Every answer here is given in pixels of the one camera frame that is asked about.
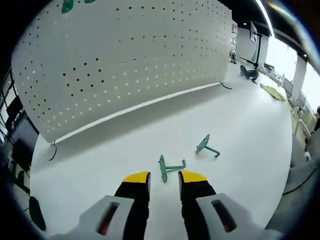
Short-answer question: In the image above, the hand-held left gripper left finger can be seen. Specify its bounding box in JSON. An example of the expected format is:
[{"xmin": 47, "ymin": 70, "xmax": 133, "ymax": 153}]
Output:
[{"xmin": 79, "ymin": 171, "xmax": 151, "ymax": 240}]

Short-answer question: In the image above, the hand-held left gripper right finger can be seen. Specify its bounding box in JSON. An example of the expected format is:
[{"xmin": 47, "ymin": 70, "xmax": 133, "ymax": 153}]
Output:
[{"xmin": 177, "ymin": 169, "xmax": 255, "ymax": 240}]

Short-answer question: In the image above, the green metal hook assembly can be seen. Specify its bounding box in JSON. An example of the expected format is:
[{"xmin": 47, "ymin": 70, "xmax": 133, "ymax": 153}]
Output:
[
  {"xmin": 158, "ymin": 154, "xmax": 187, "ymax": 184},
  {"xmin": 61, "ymin": 0, "xmax": 75, "ymax": 15},
  {"xmin": 195, "ymin": 133, "xmax": 221, "ymax": 159}
]

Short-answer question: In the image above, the white perforated mounting plate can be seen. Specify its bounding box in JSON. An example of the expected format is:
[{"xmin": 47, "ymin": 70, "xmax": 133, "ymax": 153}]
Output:
[{"xmin": 11, "ymin": 0, "xmax": 233, "ymax": 161}]

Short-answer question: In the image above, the black oval object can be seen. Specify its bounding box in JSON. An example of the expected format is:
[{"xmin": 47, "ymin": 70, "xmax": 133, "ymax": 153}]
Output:
[{"xmin": 28, "ymin": 196, "xmax": 47, "ymax": 232}]

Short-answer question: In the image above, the black computer tower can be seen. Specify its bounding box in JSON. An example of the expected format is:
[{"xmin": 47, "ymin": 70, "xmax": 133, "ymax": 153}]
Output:
[{"xmin": 11, "ymin": 138, "xmax": 35, "ymax": 173}]

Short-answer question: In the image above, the yellow cloth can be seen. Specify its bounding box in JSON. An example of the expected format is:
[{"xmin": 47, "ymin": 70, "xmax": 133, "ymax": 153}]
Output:
[{"xmin": 259, "ymin": 83, "xmax": 287, "ymax": 102}]

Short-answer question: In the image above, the row of office desks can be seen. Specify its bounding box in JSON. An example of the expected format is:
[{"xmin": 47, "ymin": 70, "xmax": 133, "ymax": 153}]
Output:
[{"xmin": 282, "ymin": 74, "xmax": 317, "ymax": 141}]

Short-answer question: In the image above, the black headset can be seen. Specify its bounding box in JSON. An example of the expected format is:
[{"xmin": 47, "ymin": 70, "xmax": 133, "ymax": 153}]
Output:
[{"xmin": 239, "ymin": 64, "xmax": 260, "ymax": 83}]

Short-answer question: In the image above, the black tripod stand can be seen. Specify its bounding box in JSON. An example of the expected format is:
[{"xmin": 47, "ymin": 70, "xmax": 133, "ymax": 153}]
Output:
[{"xmin": 238, "ymin": 32, "xmax": 264, "ymax": 71}]

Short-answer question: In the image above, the small white display panel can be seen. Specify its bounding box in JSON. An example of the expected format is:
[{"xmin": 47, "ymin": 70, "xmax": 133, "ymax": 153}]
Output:
[{"xmin": 249, "ymin": 21, "xmax": 258, "ymax": 43}]

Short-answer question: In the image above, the white ceiling light strip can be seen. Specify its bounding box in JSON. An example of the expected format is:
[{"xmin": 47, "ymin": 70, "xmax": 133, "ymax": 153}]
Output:
[{"xmin": 254, "ymin": 0, "xmax": 275, "ymax": 39}]

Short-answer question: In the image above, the thin black cable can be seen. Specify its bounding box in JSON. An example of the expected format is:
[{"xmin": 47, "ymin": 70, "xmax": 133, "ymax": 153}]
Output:
[{"xmin": 282, "ymin": 163, "xmax": 320, "ymax": 196}]

